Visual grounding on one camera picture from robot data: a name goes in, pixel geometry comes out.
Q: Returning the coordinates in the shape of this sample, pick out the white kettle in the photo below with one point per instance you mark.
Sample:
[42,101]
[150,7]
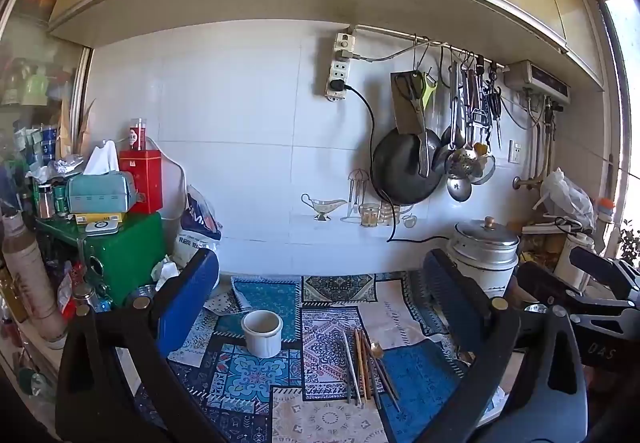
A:
[565,263]

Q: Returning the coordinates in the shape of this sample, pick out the small white device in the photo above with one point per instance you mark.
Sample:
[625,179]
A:
[101,226]

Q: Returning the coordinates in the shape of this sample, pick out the black kitchen scissors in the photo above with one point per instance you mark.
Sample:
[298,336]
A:
[412,85]

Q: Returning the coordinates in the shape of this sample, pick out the blue and white bag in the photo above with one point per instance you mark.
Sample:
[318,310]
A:
[197,223]

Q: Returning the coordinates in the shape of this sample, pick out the white wall socket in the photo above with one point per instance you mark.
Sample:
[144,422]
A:
[515,151]

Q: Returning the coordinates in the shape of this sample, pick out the small black scissors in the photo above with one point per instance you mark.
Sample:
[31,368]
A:
[495,98]

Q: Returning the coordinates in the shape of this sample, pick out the small white power strip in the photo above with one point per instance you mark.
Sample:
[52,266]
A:
[344,43]

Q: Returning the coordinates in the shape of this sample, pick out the green peeler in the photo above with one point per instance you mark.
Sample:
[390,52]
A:
[430,90]

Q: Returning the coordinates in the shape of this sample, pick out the black wok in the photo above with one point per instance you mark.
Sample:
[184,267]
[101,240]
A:
[397,168]

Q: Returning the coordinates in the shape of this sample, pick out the orange capped bottle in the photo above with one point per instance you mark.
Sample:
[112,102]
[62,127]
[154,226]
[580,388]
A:
[605,210]

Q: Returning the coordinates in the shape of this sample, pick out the red tin box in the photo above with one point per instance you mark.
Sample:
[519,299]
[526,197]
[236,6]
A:
[142,183]

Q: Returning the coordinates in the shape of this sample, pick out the red round canister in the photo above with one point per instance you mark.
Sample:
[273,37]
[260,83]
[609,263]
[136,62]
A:
[138,135]

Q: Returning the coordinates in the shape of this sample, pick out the white ceramic cup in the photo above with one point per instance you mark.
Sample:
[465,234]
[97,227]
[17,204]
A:
[261,335]

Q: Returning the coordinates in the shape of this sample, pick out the flat yellow box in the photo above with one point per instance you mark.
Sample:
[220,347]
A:
[100,218]

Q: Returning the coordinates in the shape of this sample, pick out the metal wall faucet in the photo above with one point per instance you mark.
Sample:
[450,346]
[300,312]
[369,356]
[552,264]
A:
[536,173]

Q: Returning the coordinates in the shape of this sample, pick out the glass door cabinet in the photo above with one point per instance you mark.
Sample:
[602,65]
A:
[30,23]

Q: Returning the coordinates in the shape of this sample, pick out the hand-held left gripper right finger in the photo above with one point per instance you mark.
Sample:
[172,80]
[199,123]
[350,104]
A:
[450,295]

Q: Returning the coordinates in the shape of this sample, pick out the patterned patchwork cloth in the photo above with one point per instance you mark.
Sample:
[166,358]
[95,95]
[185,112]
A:
[260,378]

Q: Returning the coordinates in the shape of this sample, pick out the steel ladle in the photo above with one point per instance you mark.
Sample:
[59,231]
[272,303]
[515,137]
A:
[459,189]

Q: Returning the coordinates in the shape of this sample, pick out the brown spice jar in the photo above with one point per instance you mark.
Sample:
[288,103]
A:
[45,200]

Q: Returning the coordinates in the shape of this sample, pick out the steel slotted spoon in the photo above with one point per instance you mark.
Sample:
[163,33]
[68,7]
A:
[462,162]

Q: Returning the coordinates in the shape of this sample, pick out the white water heater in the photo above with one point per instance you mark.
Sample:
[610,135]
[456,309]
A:
[537,78]

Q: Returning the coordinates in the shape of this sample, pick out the steel cleaver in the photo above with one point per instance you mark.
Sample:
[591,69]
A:
[405,118]

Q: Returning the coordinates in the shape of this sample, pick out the teal tissue box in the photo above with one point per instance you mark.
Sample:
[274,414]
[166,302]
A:
[97,190]

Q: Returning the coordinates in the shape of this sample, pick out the hanging steel spatula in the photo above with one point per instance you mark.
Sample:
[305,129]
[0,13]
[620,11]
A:
[454,98]

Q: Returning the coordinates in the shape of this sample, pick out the reddish brown chopstick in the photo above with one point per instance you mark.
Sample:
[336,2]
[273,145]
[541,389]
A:
[386,385]

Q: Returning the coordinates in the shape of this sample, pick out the long white power strip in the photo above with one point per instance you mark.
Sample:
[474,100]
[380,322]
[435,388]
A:
[337,78]

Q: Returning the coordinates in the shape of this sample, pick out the green metal box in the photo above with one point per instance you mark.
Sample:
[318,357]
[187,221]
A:
[135,248]

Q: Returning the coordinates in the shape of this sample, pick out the grey chopstick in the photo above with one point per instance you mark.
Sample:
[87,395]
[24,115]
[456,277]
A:
[371,373]

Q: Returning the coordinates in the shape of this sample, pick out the tableware wall decal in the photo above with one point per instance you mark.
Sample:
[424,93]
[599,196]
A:
[370,213]

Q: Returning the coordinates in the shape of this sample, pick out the white plastic bag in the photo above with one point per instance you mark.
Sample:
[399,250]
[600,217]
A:
[567,195]

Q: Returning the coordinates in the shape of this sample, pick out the dark green chopstick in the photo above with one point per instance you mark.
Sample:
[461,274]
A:
[376,385]

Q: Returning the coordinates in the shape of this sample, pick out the metal hanging rail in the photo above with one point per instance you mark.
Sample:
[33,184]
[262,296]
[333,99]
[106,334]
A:
[400,34]

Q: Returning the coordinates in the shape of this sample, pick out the white electric cooking pot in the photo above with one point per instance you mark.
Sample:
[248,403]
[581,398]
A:
[482,243]

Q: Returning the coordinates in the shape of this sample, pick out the green spice jar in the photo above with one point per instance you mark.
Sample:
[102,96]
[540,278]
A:
[61,200]

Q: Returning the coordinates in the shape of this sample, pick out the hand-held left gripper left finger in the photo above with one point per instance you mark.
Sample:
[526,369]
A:
[187,293]

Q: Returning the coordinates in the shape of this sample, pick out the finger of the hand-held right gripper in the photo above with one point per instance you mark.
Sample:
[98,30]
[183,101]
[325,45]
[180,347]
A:
[607,275]
[542,285]

